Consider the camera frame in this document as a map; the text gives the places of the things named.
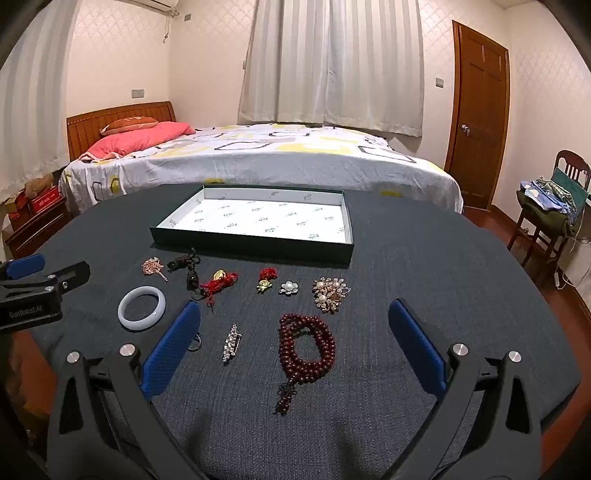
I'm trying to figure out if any blue patterned cloth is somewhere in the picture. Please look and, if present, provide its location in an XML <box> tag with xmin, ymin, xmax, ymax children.
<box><xmin>521</xmin><ymin>175</ymin><xmax>583</xmax><ymax>217</ymax></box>

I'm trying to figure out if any brown teddy bear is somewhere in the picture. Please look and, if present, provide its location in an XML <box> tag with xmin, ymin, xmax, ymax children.
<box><xmin>24</xmin><ymin>173</ymin><xmax>55</xmax><ymax>197</ymax></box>

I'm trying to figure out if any dark red bead bracelet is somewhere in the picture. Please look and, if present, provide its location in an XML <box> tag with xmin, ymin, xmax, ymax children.
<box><xmin>276</xmin><ymin>313</ymin><xmax>337</xmax><ymax>416</ymax></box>

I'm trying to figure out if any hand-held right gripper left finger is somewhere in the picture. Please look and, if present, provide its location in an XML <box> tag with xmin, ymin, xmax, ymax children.
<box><xmin>46</xmin><ymin>300</ymin><xmax>208</xmax><ymax>480</ymax></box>

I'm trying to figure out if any brown wooden door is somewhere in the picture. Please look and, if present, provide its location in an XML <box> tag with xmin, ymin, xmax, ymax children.
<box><xmin>444</xmin><ymin>20</ymin><xmax>511</xmax><ymax>210</ymax></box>

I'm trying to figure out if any sheer white curtain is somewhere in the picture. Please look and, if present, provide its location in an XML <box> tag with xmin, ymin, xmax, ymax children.
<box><xmin>0</xmin><ymin>0</ymin><xmax>79</xmax><ymax>199</ymax></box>

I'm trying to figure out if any dark brown bead bracelet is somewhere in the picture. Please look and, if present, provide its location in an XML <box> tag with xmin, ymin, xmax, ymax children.
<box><xmin>167</xmin><ymin>248</ymin><xmax>204</xmax><ymax>301</ymax></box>

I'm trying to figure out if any white window curtain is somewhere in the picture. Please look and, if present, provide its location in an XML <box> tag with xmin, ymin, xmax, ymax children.
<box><xmin>238</xmin><ymin>0</ymin><xmax>424</xmax><ymax>138</ymax></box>

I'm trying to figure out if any dark green garment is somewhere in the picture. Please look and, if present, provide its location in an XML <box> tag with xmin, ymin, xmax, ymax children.
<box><xmin>516</xmin><ymin>189</ymin><xmax>571</xmax><ymax>238</ymax></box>

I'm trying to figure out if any bed with printed white sheet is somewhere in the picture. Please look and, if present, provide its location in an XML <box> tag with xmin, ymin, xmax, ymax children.
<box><xmin>60</xmin><ymin>122</ymin><xmax>464</xmax><ymax>217</ymax></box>

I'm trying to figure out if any orange pillow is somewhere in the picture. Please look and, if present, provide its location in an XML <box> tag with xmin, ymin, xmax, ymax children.
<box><xmin>100</xmin><ymin>116</ymin><xmax>159</xmax><ymax>137</ymax></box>

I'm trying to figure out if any wooden headboard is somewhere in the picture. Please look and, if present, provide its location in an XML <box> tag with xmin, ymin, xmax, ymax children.
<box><xmin>66</xmin><ymin>100</ymin><xmax>178</xmax><ymax>162</ymax></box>

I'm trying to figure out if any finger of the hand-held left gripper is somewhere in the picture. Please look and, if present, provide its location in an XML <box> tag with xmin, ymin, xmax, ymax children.
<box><xmin>0</xmin><ymin>261</ymin><xmax>91</xmax><ymax>305</ymax></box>
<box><xmin>0</xmin><ymin>254</ymin><xmax>46</xmax><ymax>281</ymax></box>

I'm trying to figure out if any gold bead bracelet with ring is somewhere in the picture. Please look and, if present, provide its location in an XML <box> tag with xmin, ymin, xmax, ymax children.
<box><xmin>141</xmin><ymin>257</ymin><xmax>169</xmax><ymax>282</ymax></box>

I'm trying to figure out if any wooden nightstand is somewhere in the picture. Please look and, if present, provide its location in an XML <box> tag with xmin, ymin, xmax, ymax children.
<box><xmin>2</xmin><ymin>194</ymin><xmax>72</xmax><ymax>259</ymax></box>

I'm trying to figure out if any silver crystal hair clip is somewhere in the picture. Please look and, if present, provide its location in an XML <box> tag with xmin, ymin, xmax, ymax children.
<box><xmin>223</xmin><ymin>323</ymin><xmax>243</xmax><ymax>365</ymax></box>

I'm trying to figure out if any red box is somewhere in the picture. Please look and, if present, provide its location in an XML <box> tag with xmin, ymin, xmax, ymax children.
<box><xmin>28</xmin><ymin>187</ymin><xmax>63</xmax><ymax>213</ymax></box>

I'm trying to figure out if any wooden chair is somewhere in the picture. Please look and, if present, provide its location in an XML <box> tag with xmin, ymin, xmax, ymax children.
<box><xmin>507</xmin><ymin>150</ymin><xmax>591</xmax><ymax>268</ymax></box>

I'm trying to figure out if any gold ingot red cord charm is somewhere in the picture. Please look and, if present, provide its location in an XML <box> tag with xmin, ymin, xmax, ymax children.
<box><xmin>198</xmin><ymin>270</ymin><xmax>240</xmax><ymax>311</ymax></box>

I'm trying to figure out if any dark green tray box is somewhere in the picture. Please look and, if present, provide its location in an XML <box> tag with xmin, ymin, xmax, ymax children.
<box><xmin>149</xmin><ymin>185</ymin><xmax>355</xmax><ymax>266</ymax></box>

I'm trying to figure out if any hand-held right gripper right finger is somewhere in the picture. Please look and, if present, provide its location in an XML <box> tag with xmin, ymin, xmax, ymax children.
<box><xmin>383</xmin><ymin>298</ymin><xmax>543</xmax><ymax>480</ymax></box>

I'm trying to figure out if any white jade bangle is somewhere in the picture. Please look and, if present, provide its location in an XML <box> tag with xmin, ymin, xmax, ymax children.
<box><xmin>117</xmin><ymin>286</ymin><xmax>167</xmax><ymax>332</ymax></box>

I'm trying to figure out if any gold figurine red knot charm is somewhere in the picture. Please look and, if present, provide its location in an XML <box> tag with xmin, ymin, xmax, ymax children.
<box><xmin>256</xmin><ymin>267</ymin><xmax>278</xmax><ymax>294</ymax></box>

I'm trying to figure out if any white air conditioner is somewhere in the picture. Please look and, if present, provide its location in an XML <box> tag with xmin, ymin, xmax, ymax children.
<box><xmin>117</xmin><ymin>0</ymin><xmax>181</xmax><ymax>10</ymax></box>

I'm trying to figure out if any teal board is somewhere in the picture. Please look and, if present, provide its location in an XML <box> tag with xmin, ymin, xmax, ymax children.
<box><xmin>551</xmin><ymin>167</ymin><xmax>589</xmax><ymax>204</ymax></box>

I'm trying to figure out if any pink blanket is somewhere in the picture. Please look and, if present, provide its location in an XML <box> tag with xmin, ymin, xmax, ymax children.
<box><xmin>78</xmin><ymin>121</ymin><xmax>197</xmax><ymax>162</ymax></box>

